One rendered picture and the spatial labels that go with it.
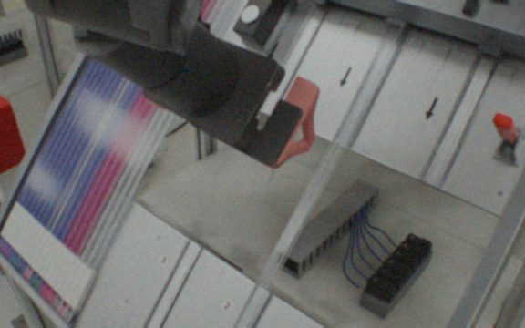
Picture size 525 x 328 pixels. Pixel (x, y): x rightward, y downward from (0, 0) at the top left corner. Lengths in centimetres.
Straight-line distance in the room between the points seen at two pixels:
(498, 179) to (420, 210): 56
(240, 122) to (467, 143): 27
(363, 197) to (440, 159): 48
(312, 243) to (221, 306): 33
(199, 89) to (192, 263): 33
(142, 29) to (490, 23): 38
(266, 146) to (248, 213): 67
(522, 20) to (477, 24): 4
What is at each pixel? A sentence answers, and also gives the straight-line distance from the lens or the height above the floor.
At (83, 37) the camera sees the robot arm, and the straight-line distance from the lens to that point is 32.
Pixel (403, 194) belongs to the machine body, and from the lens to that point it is 111.
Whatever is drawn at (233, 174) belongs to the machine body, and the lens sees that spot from 114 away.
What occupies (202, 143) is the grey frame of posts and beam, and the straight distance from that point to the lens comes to 119.
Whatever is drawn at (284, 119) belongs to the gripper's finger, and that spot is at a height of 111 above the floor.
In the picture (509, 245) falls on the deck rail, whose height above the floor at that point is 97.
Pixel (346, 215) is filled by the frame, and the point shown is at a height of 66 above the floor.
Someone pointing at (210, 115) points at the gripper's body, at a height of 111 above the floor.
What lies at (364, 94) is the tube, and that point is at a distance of 58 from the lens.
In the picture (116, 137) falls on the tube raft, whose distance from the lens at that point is 76.
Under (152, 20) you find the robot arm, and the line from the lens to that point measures 22.
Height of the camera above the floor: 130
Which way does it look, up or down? 35 degrees down
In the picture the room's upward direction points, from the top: straight up
